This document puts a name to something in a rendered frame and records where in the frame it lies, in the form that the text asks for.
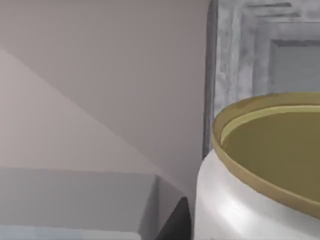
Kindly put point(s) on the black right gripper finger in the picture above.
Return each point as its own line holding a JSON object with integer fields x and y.
{"x": 180, "y": 220}

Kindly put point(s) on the white can with gold lid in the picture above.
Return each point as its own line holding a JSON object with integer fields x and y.
{"x": 255, "y": 180}

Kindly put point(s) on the grey cabinet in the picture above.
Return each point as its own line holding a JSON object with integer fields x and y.
{"x": 250, "y": 50}

